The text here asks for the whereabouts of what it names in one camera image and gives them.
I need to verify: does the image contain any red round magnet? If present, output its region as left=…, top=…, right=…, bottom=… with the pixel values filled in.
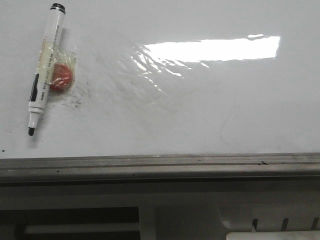
left=50, top=63, right=73, bottom=92

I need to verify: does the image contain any white black whiteboard marker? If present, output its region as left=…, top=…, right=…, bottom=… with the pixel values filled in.
left=28, top=3, right=66, bottom=136

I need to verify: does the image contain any white whiteboard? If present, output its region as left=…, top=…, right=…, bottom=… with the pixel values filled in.
left=0, top=0, right=320, bottom=159

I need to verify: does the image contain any grey aluminium whiteboard frame rail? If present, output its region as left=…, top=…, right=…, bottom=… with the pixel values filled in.
left=0, top=152, right=320, bottom=186

